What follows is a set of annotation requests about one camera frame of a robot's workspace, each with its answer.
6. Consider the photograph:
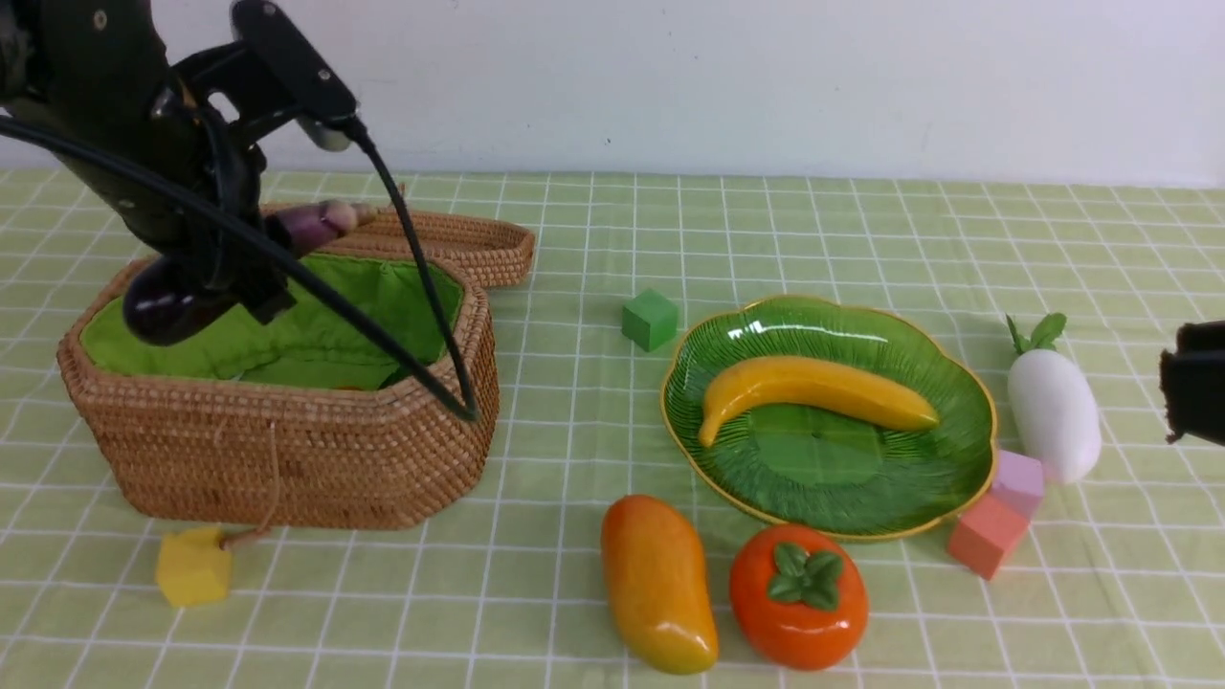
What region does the dark purple eggplant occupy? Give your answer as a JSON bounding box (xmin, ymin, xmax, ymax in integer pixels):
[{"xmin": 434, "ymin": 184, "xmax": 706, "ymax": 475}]
[{"xmin": 123, "ymin": 200, "xmax": 379, "ymax": 347}]

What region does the green leaf-shaped plate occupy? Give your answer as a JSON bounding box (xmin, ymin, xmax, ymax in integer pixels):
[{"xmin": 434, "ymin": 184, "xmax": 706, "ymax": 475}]
[{"xmin": 660, "ymin": 294, "xmax": 998, "ymax": 541}]

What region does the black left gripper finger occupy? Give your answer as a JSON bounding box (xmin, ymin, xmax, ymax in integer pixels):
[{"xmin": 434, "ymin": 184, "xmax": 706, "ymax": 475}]
[{"xmin": 219, "ymin": 206, "xmax": 295, "ymax": 325}]

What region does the green cube block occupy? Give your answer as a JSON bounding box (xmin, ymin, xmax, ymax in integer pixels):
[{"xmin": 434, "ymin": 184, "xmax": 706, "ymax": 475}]
[{"xmin": 621, "ymin": 288, "xmax": 679, "ymax": 352}]

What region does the pink cube block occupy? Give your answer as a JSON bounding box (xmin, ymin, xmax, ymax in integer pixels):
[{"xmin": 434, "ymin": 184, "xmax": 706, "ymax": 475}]
[{"xmin": 991, "ymin": 449, "xmax": 1045, "ymax": 520}]

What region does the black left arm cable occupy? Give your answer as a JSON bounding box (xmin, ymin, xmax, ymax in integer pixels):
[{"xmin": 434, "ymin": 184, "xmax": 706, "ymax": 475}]
[{"xmin": 0, "ymin": 115, "xmax": 479, "ymax": 422}]

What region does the yellow banana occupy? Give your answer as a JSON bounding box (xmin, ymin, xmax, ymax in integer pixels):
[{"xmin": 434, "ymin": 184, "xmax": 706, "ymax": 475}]
[{"xmin": 699, "ymin": 356, "xmax": 940, "ymax": 447}]

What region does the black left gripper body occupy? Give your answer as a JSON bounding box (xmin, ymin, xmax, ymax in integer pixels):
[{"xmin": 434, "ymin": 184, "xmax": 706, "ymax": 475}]
[{"xmin": 20, "ymin": 1, "xmax": 258, "ymax": 257}]

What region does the green fabric basket lining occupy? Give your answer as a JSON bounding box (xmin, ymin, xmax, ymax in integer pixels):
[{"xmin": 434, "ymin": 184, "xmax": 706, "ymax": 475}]
[{"xmin": 78, "ymin": 254, "xmax": 448, "ymax": 389}]

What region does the woven wicker basket lid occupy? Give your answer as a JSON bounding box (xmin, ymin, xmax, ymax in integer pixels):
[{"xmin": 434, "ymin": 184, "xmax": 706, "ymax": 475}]
[{"xmin": 323, "ymin": 202, "xmax": 537, "ymax": 288}]

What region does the green checkered tablecloth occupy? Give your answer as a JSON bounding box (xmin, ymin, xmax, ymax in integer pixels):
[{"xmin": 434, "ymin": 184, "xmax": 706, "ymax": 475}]
[{"xmin": 1, "ymin": 169, "xmax": 1223, "ymax": 688}]

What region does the orange yellow mango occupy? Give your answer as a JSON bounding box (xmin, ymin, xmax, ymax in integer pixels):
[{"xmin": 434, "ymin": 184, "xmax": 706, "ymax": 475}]
[{"xmin": 601, "ymin": 494, "xmax": 722, "ymax": 676}]

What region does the orange persimmon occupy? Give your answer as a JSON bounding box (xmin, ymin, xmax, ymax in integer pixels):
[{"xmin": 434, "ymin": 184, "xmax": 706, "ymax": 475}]
[{"xmin": 729, "ymin": 523, "xmax": 870, "ymax": 672}]

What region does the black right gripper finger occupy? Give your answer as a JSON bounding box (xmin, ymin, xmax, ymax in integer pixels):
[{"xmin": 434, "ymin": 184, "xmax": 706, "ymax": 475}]
[{"xmin": 1160, "ymin": 322, "xmax": 1224, "ymax": 445}]

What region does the salmon orange cube block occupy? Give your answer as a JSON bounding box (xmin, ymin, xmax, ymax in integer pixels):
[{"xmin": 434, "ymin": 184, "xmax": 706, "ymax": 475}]
[{"xmin": 947, "ymin": 493, "xmax": 1030, "ymax": 581}]

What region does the white radish with leaves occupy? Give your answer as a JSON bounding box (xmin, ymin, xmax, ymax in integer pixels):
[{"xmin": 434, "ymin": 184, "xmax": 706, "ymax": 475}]
[{"xmin": 1005, "ymin": 311, "xmax": 1103, "ymax": 485}]

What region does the woven wicker basket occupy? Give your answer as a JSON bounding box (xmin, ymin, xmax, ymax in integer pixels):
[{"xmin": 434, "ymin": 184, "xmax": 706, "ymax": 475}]
[{"xmin": 56, "ymin": 260, "xmax": 500, "ymax": 528}]

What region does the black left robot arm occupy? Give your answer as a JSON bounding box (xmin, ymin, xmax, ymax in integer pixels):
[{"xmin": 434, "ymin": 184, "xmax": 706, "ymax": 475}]
[{"xmin": 2, "ymin": 1, "xmax": 295, "ymax": 347}]

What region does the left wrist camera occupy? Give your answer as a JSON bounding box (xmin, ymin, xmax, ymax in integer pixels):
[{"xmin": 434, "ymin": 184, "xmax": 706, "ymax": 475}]
[{"xmin": 175, "ymin": 1, "xmax": 359, "ymax": 152}]

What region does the yellow block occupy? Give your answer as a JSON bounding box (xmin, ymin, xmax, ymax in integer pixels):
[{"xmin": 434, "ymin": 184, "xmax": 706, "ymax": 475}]
[{"xmin": 156, "ymin": 526, "xmax": 234, "ymax": 608}]

